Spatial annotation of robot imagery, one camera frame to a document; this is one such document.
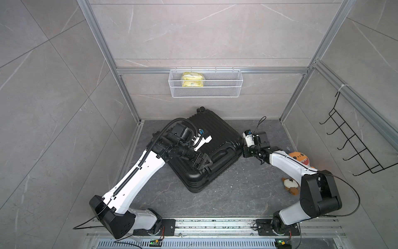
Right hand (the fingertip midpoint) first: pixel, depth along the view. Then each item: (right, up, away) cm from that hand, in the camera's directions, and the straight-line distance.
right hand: (244, 147), depth 92 cm
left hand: (-23, -2, -25) cm, 34 cm away
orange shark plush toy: (+33, -6, -2) cm, 34 cm away
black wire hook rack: (+40, -3, -34) cm, 53 cm away
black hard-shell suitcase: (-14, +1, -13) cm, 20 cm away
